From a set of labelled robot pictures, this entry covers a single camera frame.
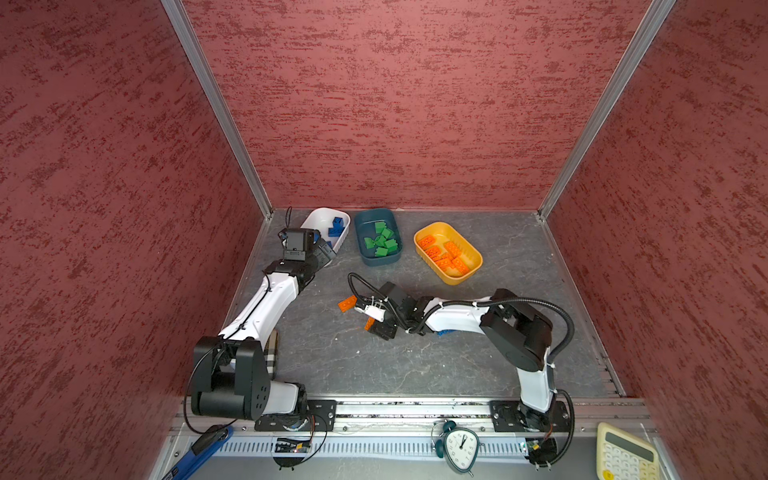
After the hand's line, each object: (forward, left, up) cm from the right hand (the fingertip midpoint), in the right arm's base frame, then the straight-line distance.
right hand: (375, 324), depth 90 cm
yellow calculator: (-35, -58, +2) cm, 68 cm away
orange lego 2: (+27, -28, +2) cm, 39 cm away
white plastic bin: (+41, +21, +5) cm, 47 cm away
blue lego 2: (-13, -17, +24) cm, 32 cm away
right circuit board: (-33, -41, -1) cm, 53 cm away
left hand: (+14, +16, +15) cm, 26 cm away
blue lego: (+40, +14, +4) cm, 43 cm away
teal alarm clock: (-32, -20, +4) cm, 38 cm away
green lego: (+39, -2, +3) cm, 39 cm away
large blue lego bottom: (+36, +15, +4) cm, 39 cm away
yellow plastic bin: (+34, -26, +3) cm, 43 cm away
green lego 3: (+31, +2, +1) cm, 32 cm away
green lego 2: (+36, -5, +2) cm, 36 cm away
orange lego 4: (+21, -30, +1) cm, 36 cm away
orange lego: (+31, -19, +2) cm, 37 cm away
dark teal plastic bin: (+40, +4, +3) cm, 40 cm away
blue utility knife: (-31, +39, +5) cm, 50 cm away
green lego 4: (+31, -2, +2) cm, 32 cm away
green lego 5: (+29, -6, +3) cm, 29 cm away
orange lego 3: (+21, -25, +1) cm, 32 cm away
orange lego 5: (+6, +9, +2) cm, 11 cm away
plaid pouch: (-9, +29, +4) cm, 30 cm away
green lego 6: (+25, -2, +3) cm, 26 cm away
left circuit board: (-30, +22, -2) cm, 37 cm away
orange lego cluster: (+26, -22, +2) cm, 34 cm away
